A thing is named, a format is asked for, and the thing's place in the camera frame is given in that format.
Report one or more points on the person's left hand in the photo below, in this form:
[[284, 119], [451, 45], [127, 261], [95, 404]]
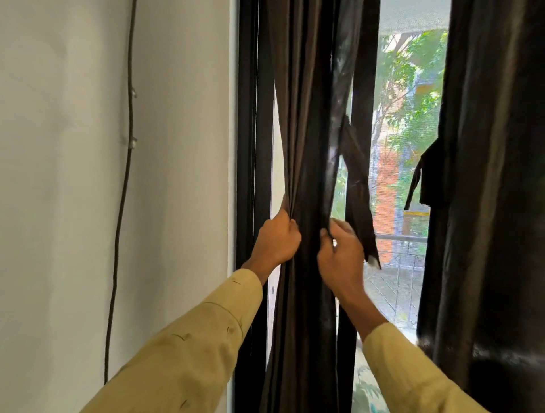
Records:
[[276, 242]]

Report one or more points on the person's right hand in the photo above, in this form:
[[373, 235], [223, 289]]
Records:
[[342, 264]]

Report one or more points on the dark brown curtain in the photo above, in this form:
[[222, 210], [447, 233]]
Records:
[[502, 170], [298, 127]]

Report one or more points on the person's left forearm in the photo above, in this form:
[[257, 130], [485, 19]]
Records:
[[187, 353]]

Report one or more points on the person's right forearm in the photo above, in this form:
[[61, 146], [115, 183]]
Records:
[[408, 374]]

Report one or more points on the black metal balcony railing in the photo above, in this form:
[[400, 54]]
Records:
[[400, 239]]

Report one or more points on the orange brick building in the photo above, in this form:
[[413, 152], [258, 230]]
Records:
[[387, 191]]

